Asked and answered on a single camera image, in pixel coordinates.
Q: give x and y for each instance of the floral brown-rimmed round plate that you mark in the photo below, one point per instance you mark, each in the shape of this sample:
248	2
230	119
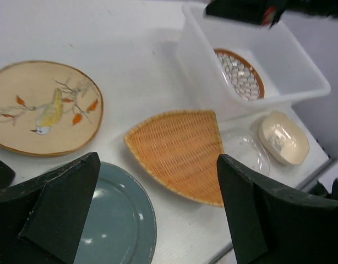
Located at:
244	78

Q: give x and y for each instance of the clear glass plate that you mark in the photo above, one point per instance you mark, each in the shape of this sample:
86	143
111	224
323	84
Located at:
243	146

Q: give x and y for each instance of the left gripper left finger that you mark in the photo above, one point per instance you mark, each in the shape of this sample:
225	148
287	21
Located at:
42	219

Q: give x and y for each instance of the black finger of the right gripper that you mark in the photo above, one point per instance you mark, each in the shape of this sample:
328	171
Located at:
245	11

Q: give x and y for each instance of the cream panda dish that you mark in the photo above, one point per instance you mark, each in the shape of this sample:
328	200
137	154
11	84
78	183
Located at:
283	139

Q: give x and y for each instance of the white plastic bin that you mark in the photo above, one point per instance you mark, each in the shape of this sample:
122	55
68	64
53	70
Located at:
287	72

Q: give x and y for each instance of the beige bird painted plate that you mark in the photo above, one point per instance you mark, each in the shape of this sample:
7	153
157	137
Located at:
47	108

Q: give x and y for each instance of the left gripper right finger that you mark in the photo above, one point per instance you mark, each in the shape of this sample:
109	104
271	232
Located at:
270	222

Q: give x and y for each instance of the blue-grey round plate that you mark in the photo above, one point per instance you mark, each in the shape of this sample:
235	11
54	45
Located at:
120	226

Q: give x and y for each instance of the orange woven triangular basket plate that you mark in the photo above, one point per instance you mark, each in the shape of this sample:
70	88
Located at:
179	149

